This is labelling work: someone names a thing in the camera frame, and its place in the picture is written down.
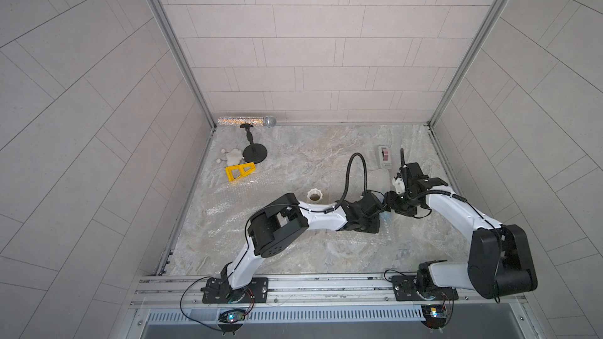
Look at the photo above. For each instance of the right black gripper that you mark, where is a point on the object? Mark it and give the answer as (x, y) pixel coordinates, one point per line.
(389, 201)

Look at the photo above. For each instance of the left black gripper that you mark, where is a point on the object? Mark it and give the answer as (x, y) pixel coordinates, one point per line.
(374, 228)

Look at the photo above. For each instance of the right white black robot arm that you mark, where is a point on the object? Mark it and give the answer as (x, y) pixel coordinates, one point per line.
(500, 260)

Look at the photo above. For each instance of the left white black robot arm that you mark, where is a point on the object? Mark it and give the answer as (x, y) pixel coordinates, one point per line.
(273, 228)

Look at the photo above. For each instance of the tape dispenser with red roll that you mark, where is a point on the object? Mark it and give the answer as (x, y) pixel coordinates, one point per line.
(384, 157)

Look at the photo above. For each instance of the white ribbed ceramic vase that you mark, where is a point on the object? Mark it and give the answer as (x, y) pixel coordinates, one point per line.
(314, 195)

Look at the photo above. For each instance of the right small circuit board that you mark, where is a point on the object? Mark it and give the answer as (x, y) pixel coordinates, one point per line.
(435, 316)

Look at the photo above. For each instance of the small circuit board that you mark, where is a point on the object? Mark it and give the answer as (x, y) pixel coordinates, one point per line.
(435, 316)
(233, 316)

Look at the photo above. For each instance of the black round base stand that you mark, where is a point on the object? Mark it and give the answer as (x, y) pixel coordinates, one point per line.
(254, 152)

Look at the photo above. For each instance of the silver glitter ball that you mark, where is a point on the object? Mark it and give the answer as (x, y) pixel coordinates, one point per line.
(269, 121)

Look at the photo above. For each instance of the white plastic toy figure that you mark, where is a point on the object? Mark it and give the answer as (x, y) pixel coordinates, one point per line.
(232, 158)

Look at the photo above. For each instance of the left small circuit board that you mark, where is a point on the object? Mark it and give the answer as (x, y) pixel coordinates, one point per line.
(233, 316)

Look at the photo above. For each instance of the glittery silver strip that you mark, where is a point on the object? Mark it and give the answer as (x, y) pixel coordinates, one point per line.
(238, 121)

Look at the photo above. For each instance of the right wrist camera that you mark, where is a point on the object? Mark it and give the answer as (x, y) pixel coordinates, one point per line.
(411, 180)

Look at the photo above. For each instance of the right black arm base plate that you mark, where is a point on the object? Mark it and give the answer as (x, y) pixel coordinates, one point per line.
(412, 288)

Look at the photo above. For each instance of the yellow plastic triangular frame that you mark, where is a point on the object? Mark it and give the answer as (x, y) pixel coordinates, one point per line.
(239, 171)

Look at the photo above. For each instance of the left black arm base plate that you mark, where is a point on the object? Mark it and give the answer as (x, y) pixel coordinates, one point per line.
(217, 291)

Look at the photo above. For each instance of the aluminium mounting rail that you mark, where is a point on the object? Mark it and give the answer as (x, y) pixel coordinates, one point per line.
(284, 291)

